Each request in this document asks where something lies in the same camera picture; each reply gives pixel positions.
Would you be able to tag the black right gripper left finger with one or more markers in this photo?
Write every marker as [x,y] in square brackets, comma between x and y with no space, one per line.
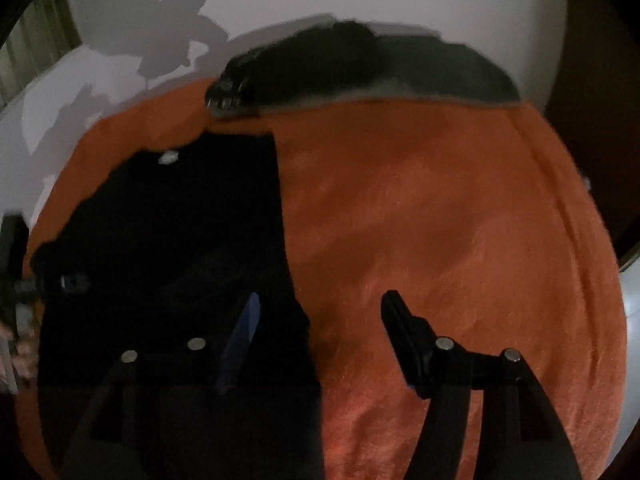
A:
[156,409]

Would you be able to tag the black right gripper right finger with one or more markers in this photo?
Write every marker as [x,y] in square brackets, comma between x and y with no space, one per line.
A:
[521,436]

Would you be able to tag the black t-shirt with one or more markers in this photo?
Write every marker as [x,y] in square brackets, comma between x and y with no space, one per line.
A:
[171,246]

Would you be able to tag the folded camouflage clothes stack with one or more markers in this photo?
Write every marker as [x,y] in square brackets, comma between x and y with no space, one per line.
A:
[316,62]

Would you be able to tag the person's left hand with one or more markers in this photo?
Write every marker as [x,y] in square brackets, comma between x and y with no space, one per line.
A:
[25,356]

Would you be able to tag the orange fleece bed blanket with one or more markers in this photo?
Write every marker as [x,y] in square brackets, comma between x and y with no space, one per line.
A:
[476,215]

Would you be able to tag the beige curtain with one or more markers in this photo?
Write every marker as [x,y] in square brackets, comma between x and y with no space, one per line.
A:
[43,34]

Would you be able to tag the grey folded mat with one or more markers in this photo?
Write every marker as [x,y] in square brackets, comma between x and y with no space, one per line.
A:
[427,68]

